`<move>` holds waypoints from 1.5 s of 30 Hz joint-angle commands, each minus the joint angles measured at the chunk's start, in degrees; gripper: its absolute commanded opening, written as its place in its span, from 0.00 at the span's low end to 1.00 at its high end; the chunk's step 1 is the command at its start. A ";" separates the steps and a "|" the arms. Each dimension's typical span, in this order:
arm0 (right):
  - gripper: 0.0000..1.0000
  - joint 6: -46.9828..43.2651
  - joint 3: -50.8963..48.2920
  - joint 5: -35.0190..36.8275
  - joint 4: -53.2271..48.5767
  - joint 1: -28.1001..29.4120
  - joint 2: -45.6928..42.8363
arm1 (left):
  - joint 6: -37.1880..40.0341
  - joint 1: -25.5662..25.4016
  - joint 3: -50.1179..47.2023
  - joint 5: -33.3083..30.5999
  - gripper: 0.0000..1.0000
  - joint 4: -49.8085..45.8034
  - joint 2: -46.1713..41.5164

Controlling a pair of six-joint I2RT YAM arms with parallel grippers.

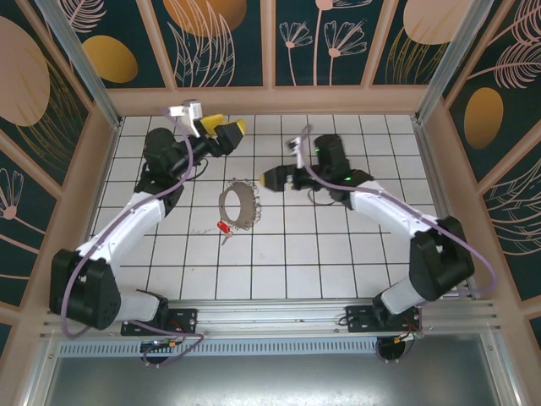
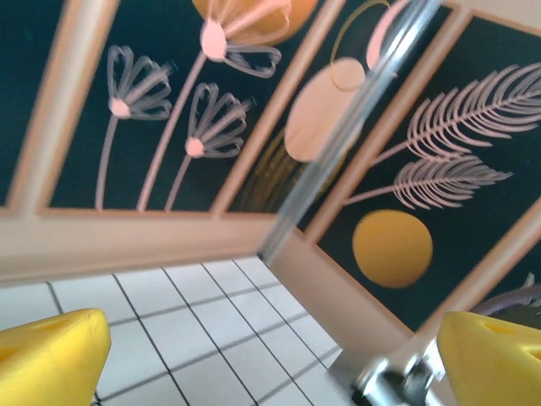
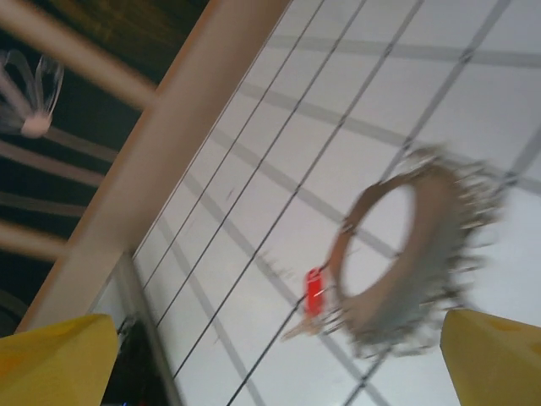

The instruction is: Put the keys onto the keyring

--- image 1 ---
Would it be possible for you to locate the silver chain necklace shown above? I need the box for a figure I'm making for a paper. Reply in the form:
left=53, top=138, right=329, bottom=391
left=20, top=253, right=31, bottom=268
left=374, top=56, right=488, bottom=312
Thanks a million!
left=218, top=177, right=265, bottom=233

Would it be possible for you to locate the small red pendant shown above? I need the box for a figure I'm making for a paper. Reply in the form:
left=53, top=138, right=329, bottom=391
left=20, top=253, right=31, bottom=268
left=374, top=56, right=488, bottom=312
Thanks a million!
left=216, top=219, right=236, bottom=247

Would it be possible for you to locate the grey metal sheet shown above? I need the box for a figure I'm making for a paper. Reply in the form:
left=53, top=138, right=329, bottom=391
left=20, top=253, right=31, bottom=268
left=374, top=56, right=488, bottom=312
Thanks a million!
left=25, top=353, right=525, bottom=406

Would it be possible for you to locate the aluminium table side rail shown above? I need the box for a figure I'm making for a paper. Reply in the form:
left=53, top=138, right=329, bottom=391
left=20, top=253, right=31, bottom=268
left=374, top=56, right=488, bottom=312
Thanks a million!
left=61, top=116, right=124, bottom=308
left=413, top=118, right=481, bottom=301

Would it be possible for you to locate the aluminium frame post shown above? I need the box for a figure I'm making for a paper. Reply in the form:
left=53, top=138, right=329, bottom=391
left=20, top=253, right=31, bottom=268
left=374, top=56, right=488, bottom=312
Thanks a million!
left=36, top=0, right=124, bottom=129
left=413, top=0, right=496, bottom=124

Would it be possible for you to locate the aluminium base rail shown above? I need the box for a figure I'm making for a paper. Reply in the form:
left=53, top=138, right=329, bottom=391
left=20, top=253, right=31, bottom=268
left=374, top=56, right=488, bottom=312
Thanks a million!
left=40, top=297, right=503, bottom=339

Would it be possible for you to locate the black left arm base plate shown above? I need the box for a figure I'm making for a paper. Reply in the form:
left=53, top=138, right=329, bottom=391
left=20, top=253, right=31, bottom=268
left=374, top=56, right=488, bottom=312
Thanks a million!
left=121, top=304, right=199, bottom=338

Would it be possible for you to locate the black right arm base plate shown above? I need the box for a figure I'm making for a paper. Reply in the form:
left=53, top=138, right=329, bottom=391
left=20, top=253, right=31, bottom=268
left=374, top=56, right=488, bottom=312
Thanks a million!
left=345, top=303, right=424, bottom=336

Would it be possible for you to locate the perforated metal cable tray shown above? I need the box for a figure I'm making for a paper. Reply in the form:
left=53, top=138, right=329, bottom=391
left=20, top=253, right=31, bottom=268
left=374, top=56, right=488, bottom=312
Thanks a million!
left=53, top=337, right=494, bottom=361

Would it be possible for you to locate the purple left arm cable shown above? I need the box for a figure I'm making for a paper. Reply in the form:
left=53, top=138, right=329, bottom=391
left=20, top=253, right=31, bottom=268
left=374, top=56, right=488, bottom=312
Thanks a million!
left=60, top=106, right=206, bottom=368

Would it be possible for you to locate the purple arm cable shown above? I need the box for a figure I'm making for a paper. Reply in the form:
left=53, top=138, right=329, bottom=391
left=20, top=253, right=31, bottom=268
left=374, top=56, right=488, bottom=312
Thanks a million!
left=60, top=106, right=206, bottom=368
left=298, top=124, right=498, bottom=365

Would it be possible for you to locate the small circuit board with wires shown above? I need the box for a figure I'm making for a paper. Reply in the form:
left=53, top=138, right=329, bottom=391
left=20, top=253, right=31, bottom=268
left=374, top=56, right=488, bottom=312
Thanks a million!
left=139, top=337, right=181, bottom=354

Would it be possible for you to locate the orange connector with wires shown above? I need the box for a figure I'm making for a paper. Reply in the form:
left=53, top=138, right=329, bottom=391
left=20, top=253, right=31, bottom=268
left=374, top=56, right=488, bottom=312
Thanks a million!
left=391, top=312, right=425, bottom=344

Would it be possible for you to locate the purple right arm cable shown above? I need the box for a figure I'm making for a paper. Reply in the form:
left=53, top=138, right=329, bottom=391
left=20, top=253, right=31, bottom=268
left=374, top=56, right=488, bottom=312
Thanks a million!
left=298, top=124, right=498, bottom=365

